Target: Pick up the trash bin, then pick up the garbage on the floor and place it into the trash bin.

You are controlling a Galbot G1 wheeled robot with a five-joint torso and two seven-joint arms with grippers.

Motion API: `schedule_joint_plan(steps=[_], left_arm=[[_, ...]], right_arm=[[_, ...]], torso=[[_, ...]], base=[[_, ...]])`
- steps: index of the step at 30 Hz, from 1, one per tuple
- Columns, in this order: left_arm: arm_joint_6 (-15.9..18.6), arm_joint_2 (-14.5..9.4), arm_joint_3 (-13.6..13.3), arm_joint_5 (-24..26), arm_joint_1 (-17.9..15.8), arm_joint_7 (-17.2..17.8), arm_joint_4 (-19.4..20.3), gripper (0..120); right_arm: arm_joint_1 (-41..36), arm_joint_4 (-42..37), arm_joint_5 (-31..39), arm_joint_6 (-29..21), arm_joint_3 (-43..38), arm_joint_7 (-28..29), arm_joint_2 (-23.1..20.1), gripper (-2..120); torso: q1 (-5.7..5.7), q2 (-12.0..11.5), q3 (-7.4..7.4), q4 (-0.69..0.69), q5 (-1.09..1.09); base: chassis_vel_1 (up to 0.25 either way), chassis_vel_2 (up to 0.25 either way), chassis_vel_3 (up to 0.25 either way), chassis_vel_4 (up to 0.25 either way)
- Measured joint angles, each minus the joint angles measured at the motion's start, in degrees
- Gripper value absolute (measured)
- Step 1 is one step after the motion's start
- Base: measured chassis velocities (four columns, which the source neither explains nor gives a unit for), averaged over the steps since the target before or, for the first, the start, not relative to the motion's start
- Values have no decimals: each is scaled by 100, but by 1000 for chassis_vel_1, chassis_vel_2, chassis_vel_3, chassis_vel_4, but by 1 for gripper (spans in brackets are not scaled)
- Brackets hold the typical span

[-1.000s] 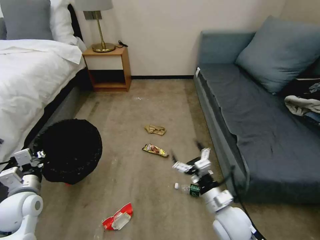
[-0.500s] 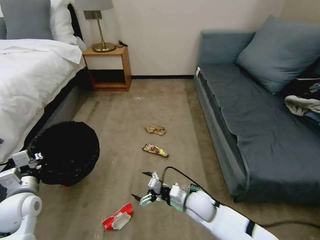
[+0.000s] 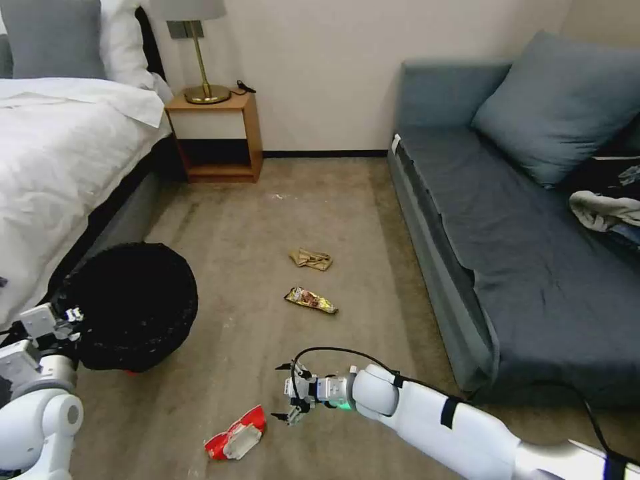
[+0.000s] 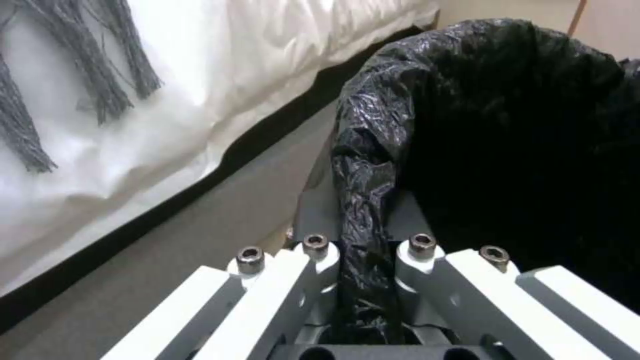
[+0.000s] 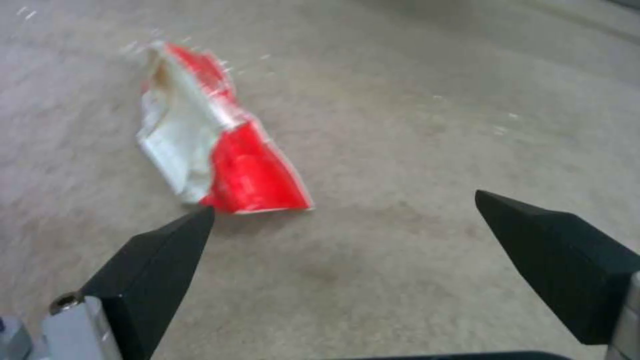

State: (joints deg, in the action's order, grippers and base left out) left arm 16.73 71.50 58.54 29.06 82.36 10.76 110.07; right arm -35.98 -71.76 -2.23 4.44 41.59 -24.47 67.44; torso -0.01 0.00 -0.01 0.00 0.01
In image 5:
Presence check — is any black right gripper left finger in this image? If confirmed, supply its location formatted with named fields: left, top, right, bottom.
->
left=41, top=206, right=217, bottom=360

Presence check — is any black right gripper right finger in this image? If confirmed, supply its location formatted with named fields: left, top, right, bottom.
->
left=474, top=189, right=640, bottom=360

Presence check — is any red and white crumpled wrapper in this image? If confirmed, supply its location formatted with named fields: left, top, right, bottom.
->
left=135, top=40, right=316, bottom=215

